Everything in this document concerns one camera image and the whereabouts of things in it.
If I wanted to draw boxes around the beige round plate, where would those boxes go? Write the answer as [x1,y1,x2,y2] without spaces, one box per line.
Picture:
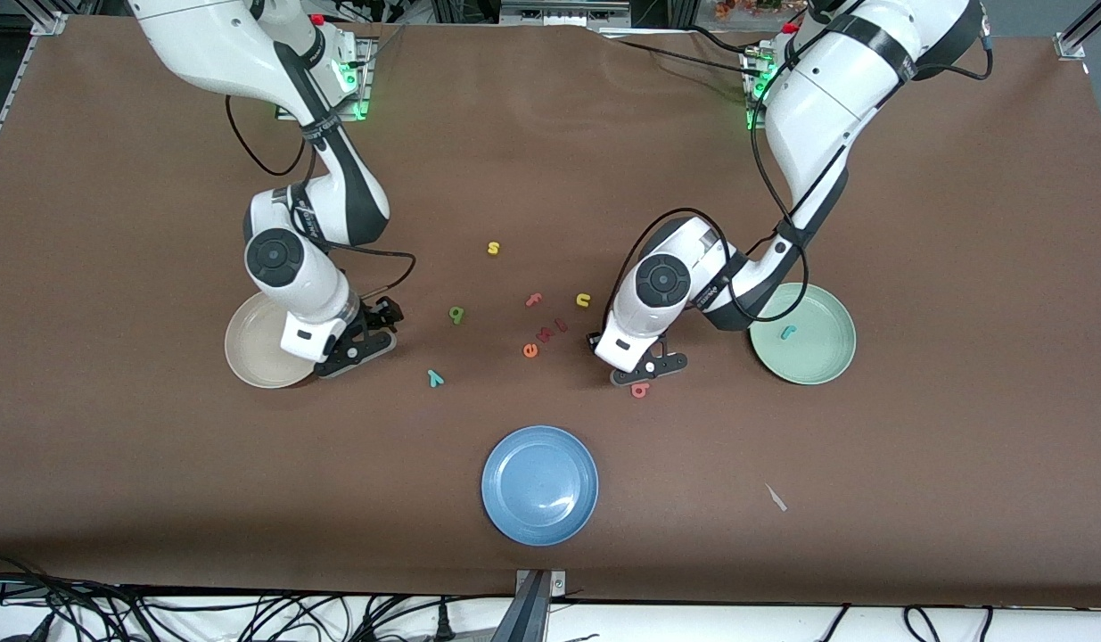
[225,292,324,390]

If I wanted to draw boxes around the blue round plate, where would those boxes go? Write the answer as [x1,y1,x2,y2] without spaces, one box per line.
[481,425,600,547]

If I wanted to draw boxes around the brown table cover sheet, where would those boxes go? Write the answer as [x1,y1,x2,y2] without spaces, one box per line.
[0,15,1101,607]

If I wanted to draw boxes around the green round plate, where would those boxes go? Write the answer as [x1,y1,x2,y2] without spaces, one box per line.
[749,283,858,386]

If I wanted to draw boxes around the orange artificial flowers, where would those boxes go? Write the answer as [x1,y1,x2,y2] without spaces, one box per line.
[714,0,783,21]

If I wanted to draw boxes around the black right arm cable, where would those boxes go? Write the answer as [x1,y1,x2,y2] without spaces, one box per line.
[225,92,417,304]

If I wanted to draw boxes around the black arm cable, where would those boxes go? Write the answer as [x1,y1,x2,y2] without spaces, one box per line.
[604,0,994,324]
[225,92,417,304]

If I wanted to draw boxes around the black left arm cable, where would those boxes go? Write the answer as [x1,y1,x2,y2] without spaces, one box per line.
[604,0,994,324]

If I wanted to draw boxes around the grey camera stand post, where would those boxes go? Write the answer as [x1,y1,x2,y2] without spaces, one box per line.
[492,569,569,642]

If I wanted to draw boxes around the black base power cable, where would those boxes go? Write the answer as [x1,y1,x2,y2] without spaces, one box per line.
[601,34,765,81]
[686,25,772,59]

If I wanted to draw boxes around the metal frame bracket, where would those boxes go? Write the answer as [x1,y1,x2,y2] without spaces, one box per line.
[499,0,633,28]

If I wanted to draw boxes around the aluminium frame profile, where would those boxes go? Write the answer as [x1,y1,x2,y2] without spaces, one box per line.
[0,11,70,175]
[1054,0,1101,62]

